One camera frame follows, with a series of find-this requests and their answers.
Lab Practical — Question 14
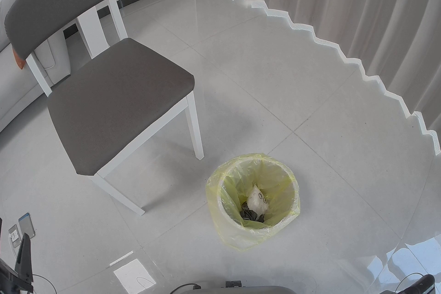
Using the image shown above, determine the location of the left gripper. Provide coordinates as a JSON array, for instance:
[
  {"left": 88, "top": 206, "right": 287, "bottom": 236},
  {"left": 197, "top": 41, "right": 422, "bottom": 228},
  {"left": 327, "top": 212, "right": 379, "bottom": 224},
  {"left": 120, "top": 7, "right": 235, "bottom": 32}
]
[{"left": 0, "top": 233, "right": 34, "bottom": 293}]

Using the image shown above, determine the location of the yellow plastic bag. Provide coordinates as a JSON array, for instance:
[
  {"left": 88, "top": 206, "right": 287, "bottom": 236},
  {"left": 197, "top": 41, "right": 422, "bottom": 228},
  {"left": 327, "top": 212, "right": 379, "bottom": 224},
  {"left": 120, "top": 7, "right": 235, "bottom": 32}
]
[{"left": 206, "top": 152, "right": 301, "bottom": 252}]

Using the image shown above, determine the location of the black plastic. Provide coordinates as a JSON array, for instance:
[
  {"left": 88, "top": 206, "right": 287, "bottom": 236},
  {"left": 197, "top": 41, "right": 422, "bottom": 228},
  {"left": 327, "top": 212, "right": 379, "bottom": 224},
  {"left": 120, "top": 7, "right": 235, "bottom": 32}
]
[{"left": 240, "top": 201, "right": 266, "bottom": 223}]

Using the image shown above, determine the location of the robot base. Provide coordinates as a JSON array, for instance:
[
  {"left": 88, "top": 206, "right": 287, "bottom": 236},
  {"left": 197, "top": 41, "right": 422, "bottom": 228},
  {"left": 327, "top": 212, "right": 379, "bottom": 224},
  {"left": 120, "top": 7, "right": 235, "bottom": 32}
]
[{"left": 179, "top": 280, "right": 293, "bottom": 294}]

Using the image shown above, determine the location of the white trash bin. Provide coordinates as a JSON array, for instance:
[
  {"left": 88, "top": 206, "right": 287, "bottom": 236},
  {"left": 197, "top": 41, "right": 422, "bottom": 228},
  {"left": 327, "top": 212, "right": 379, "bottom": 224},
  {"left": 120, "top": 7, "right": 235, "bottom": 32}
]
[{"left": 215, "top": 162, "right": 299, "bottom": 235}]

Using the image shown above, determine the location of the grey and white chair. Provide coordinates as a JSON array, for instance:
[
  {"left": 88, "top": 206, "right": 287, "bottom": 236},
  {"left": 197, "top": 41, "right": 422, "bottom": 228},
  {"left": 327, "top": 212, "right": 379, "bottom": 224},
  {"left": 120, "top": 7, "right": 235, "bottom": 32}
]
[{"left": 4, "top": 0, "right": 204, "bottom": 216}]

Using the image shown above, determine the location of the white printed wrapper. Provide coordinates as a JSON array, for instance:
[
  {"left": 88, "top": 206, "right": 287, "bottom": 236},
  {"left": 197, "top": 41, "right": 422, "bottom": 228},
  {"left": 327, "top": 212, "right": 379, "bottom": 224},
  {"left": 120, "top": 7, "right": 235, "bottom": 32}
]
[{"left": 246, "top": 185, "right": 269, "bottom": 214}]

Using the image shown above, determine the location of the black cable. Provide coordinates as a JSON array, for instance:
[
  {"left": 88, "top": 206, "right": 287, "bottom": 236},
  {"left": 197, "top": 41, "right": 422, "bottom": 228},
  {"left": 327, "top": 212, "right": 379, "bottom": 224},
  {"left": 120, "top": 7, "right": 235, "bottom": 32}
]
[
  {"left": 32, "top": 273, "right": 56, "bottom": 294},
  {"left": 396, "top": 273, "right": 425, "bottom": 294},
  {"left": 169, "top": 282, "right": 202, "bottom": 294}
]

